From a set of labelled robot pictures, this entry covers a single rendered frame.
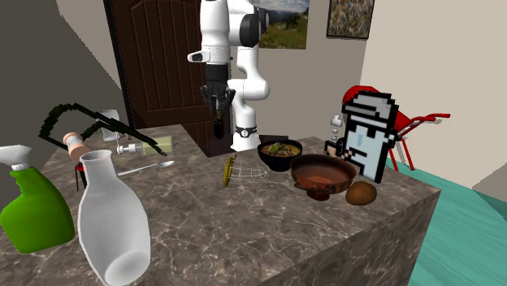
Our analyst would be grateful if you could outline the pale green pump bottle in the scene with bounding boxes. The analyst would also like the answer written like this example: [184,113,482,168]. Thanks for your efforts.
[116,135,176,157]

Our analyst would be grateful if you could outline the landscape wall picture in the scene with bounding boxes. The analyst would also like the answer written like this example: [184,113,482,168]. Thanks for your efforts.
[251,0,311,51]

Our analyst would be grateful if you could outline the abstract speckled wall picture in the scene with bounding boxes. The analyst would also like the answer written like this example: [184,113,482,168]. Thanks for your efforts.
[326,0,376,40]

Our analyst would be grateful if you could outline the brown round fruit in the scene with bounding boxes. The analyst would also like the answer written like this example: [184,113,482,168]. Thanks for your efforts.
[344,180,379,206]

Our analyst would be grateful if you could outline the white vase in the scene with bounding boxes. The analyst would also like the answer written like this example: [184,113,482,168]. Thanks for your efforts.
[77,149,152,286]

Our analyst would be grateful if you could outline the peach-necked bottle with red base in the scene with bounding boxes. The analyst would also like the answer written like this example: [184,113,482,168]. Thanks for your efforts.
[62,132,93,192]

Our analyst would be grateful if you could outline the silver spoon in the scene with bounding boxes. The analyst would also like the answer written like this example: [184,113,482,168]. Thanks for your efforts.
[117,159,176,178]

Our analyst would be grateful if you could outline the wire whisk with yellow ring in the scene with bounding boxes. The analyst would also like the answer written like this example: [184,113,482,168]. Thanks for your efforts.
[222,154,270,188]

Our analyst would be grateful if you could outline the red chair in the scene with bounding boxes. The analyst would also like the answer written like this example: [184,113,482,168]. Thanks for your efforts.
[341,84,452,172]

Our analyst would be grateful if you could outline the clear glass cup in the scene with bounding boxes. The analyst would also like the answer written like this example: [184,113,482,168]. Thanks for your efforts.
[96,109,121,143]

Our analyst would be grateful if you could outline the brown footed bowl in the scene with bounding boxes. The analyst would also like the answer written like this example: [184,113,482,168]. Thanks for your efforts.
[289,153,358,202]

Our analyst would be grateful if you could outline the black pixelated angular figure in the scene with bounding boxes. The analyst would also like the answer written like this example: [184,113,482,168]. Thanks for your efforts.
[37,102,168,158]

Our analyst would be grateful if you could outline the black bowl with food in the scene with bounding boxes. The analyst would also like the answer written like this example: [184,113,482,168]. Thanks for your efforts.
[257,139,304,173]

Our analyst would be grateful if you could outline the dark brown panelled door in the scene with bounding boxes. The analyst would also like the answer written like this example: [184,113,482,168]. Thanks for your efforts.
[103,0,217,149]

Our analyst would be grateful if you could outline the green spray bottle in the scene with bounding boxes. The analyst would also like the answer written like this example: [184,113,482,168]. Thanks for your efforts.
[0,144,76,255]

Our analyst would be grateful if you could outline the pixelated face figure with hat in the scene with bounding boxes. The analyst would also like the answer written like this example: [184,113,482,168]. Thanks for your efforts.
[324,90,401,184]

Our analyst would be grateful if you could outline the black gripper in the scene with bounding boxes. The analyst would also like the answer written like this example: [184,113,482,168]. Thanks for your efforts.
[200,63,236,140]

